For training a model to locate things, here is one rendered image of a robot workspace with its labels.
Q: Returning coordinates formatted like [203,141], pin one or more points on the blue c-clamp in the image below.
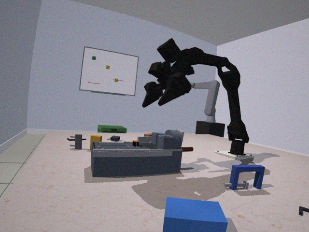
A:
[236,169]

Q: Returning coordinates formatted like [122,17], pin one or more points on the yellow rectangular bar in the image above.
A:
[95,138]

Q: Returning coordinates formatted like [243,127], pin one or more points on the blue rectangular block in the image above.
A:
[185,215]

